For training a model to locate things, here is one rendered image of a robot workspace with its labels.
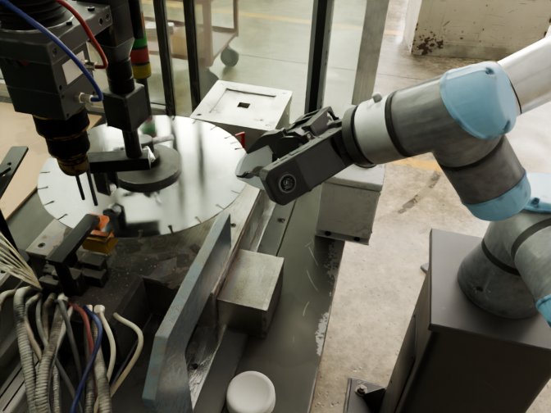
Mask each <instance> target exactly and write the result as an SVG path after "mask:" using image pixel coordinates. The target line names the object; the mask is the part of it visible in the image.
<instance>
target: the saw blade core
mask: <svg viewBox="0 0 551 413"><path fill-rule="evenodd" d="M148 118H149V119H148V120H146V121H145V122H143V123H142V124H141V126H140V127H139V130H140V132H141V134H147V135H149V136H151V137H152V138H157V137H161V136H165V135H169V134H172V135H173V136H174V139H173V140H172V141H169V142H164V143H158V144H162V145H166V146H168V147H170V148H173V149H175V150H176V151H177V152H178V153H179V154H180V157H181V161H182V168H181V171H180V173H179V174H178V175H177V176H176V177H175V178H174V179H173V180H171V181H169V182H168V183H166V184H163V185H160V186H157V187H152V188H131V187H127V186H125V185H123V184H120V183H119V184H120V187H119V188H117V189H116V191H115V192H114V193H112V195H111V196H107V195H104V194H101V193H98V192H97V189H96V185H95V182H94V178H93V174H91V176H92V181H93V186H94V190H95V193H96V197H97V200H98V206H95V205H94V204H93V198H92V194H91V191H90V187H89V182H88V178H87V174H86V172H85V173H83V174H82V175H80V182H81V184H82V188H83V190H84V196H85V200H81V196H80V191H79V189H78V185H77V183H76V179H75V176H68V175H65V174H64V173H63V172H61V170H60V169H59V166H58V164H57V159H55V158H54V157H52V156H50V158H48V159H47V160H46V162H45V163H44V165H43V167H42V169H41V171H40V174H39V178H38V194H39V198H40V201H41V203H42V204H43V206H44V208H45V209H46V211H47V212H48V213H49V214H50V215H51V216H52V217H53V218H54V219H56V220H58V221H59V222H60V223H62V224H64V225H65V226H67V227H69V228H71V229H73V228H74V227H75V226H76V225H77V224H78V223H79V222H80V220H81V219H82V218H83V217H84V215H85V214H86V213H88V214H89V213H94V214H99V215H102V216H108V217H109V221H108V223H107V224H106V225H105V227H104V228H103V229H102V231H97V230H93V231H92V233H94V232H95V233H96V235H95V236H98V237H102V238H108V236H109V235H110V233H111V232H110V231H112V230H114V231H113V232H112V234H111V236H110V238H117V239H138V238H139V236H140V232H139V231H143V232H142V238H154V237H159V236H164V235H168V234H171V231H170V228H168V227H169V226H171V228H172V231H173V234H174V233H177V232H180V231H183V230H186V229H190V228H192V227H194V226H196V225H200V223H199V222H198V220H199V221H200V222H201V223H203V222H205V221H207V220H210V219H211V218H213V217H214V216H217V215H218V214H219V213H220V211H223V209H224V210H225V209H226V208H227V207H228V206H229V205H231V204H232V203H233V202H234V201H235V199H236V198H237V197H238V196H239V194H241V193H242V191H243V189H244V187H245V185H246V183H245V182H242V181H240V180H238V179H237V176H236V175H235V169H236V166H237V164H238V163H239V161H240V159H241V158H242V157H243V156H244V154H245V153H246V152H245V151H244V149H243V147H242V146H241V144H240V143H234V144H230V143H231V142H234V141H237V140H236V139H235V138H234V137H233V136H231V135H230V134H228V133H227V132H225V131H224V130H223V129H220V128H218V127H216V126H215V125H211V124H208V123H206V122H203V121H200V120H197V121H196V120H194V119H190V118H185V117H178V116H176V117H174V116H153V120H151V119H152V116H149V117H148ZM174 118H175V120H174ZM195 121H196V122H195ZM194 122H195V124H194ZM108 127H109V126H108ZM210 129H212V130H210ZM87 134H88V137H89V141H90V149H89V150H88V151H87V153H88V152H107V151H111V150H112V148H113V147H117V146H120V145H124V141H123V137H122V132H121V130H119V129H115V128H112V127H109V128H107V127H106V126H105V125H100V126H97V127H94V128H92V129H89V130H87ZM225 138H226V139H225ZM235 149H238V150H235ZM49 172H50V173H49ZM47 173H49V174H47ZM231 191H233V193H231ZM51 202H54V203H51ZM220 207H221V208H222V209H221V208H220ZM65 215H67V216H65ZM62 217H63V218H62ZM196 217H198V220H197V219H194V218H196ZM92 233H91V234H92ZM91 234H90V235H91Z"/></svg>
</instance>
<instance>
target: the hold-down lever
mask: <svg viewBox="0 0 551 413"><path fill-rule="evenodd" d="M128 1H129V7H130V17H131V22H132V28H133V33H134V38H135V39H143V38H144V31H143V20H142V14H141V8H140V2H139V0H128Z"/></svg>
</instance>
